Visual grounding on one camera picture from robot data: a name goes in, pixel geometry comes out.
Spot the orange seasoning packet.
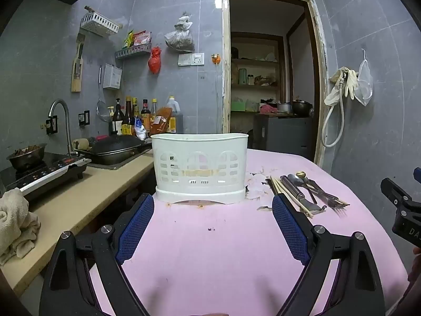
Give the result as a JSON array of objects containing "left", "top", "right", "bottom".
[{"left": 149, "top": 106, "right": 173, "bottom": 135}]

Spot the row of sauce bottles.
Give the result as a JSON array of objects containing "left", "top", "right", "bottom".
[{"left": 110, "top": 96, "right": 162, "bottom": 137}]

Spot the white and blue bag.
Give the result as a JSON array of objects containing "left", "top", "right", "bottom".
[{"left": 134, "top": 117, "right": 148, "bottom": 140}]

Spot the steel bowl with food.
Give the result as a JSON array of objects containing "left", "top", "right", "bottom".
[{"left": 7, "top": 143, "right": 47, "bottom": 172}]

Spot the beige towel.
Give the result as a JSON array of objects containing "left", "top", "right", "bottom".
[{"left": 0, "top": 187, "right": 42, "bottom": 267}]

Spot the black induction cooktop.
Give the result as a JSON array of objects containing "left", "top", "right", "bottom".
[{"left": 0, "top": 152, "right": 92, "bottom": 201}]

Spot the red snack packet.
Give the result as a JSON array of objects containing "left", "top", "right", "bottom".
[{"left": 133, "top": 30, "right": 152, "bottom": 46}]

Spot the cream rubber glove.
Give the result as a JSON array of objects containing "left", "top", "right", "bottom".
[
  {"left": 344, "top": 68, "right": 359, "bottom": 101},
  {"left": 324, "top": 68, "right": 343, "bottom": 106}
]

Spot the white plastic utensil holder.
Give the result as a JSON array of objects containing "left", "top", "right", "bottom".
[{"left": 151, "top": 132, "right": 248, "bottom": 203}]

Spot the wooden knife rack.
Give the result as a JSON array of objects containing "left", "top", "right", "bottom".
[{"left": 71, "top": 33, "right": 87, "bottom": 93}]

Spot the hanging wire strainer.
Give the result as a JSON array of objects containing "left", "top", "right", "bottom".
[{"left": 96, "top": 66, "right": 112, "bottom": 122}]

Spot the black pot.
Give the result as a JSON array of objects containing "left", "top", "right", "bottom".
[{"left": 292, "top": 99, "right": 314, "bottom": 116}]

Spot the steel fork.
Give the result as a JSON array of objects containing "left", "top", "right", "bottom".
[
  {"left": 304, "top": 184, "right": 346, "bottom": 209},
  {"left": 307, "top": 180, "right": 350, "bottom": 205}
]

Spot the wooden storage shelf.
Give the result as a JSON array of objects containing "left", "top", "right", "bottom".
[{"left": 230, "top": 32, "right": 285, "bottom": 114}]

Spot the red plastic bag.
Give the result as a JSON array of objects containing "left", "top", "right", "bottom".
[{"left": 148, "top": 47, "right": 163, "bottom": 74}]

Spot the grey cabinet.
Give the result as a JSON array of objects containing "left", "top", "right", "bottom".
[{"left": 253, "top": 113, "right": 314, "bottom": 160}]

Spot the white hose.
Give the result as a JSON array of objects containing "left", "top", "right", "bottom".
[{"left": 320, "top": 72, "right": 346, "bottom": 147}]

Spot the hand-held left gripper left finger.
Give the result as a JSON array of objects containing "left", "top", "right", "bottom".
[{"left": 39, "top": 194, "right": 155, "bottom": 316}]

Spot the white wall socket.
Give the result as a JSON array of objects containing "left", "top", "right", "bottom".
[{"left": 178, "top": 53, "right": 205, "bottom": 67}]

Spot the black wok pan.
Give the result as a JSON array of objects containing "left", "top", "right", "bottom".
[{"left": 75, "top": 135, "right": 149, "bottom": 166}]

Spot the metal wall shelf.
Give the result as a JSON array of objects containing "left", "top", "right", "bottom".
[{"left": 115, "top": 43, "right": 152, "bottom": 60}]

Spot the white wall basket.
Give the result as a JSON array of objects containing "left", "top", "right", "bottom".
[{"left": 80, "top": 6, "right": 123, "bottom": 38}]

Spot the gold spoon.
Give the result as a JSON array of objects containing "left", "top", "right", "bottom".
[{"left": 295, "top": 170, "right": 316, "bottom": 188}]

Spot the large steel spoon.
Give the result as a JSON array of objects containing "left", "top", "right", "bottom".
[{"left": 288, "top": 173, "right": 318, "bottom": 204}]

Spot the large oil jug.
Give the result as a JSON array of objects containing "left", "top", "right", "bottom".
[{"left": 164, "top": 95, "right": 184, "bottom": 134}]

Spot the clear mesh bag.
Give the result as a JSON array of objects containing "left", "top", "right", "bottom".
[{"left": 357, "top": 49, "right": 374, "bottom": 106}]

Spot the door frame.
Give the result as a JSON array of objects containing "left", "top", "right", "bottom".
[{"left": 221, "top": 0, "right": 329, "bottom": 167}]

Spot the pink floral table cloth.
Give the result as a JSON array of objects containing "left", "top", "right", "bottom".
[{"left": 88, "top": 148, "right": 410, "bottom": 316}]

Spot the clear hanging plastic bag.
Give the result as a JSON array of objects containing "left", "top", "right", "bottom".
[{"left": 164, "top": 11, "right": 195, "bottom": 53}]

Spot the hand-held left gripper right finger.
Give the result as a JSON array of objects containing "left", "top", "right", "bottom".
[{"left": 272, "top": 194, "right": 385, "bottom": 316}]

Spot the steel faucet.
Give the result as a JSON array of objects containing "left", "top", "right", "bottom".
[{"left": 48, "top": 99, "right": 73, "bottom": 157}]

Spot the white wall box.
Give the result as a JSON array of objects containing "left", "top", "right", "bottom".
[{"left": 103, "top": 63, "right": 123, "bottom": 90}]

